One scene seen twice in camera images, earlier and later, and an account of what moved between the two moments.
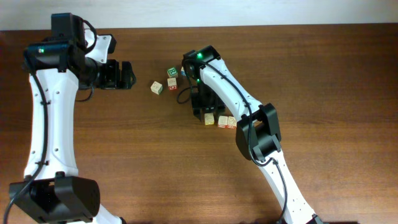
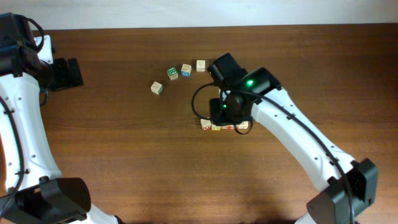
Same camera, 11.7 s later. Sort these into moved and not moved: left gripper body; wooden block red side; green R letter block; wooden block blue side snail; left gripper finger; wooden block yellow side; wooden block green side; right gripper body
Moved: left gripper body; left gripper finger; wooden block yellow side; right gripper body; wooden block red side
Not moved: wooden block green side; green R letter block; wooden block blue side snail
